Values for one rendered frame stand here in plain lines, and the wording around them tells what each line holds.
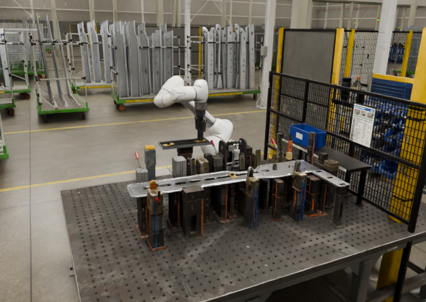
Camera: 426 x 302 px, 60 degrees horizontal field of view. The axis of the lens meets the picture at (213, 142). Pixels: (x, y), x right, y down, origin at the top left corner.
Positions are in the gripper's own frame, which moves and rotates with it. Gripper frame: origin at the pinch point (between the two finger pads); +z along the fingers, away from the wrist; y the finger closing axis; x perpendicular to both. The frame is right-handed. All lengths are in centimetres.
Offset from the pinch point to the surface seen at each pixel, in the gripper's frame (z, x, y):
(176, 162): 9.7, -30.3, 16.0
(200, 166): 15.2, -13.6, 19.7
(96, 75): 68, 240, -899
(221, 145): 5.1, 8.6, 14.9
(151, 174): 24.3, -38.5, -5.4
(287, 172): 20, 39, 53
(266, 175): 20, 22, 49
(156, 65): 18, 304, -634
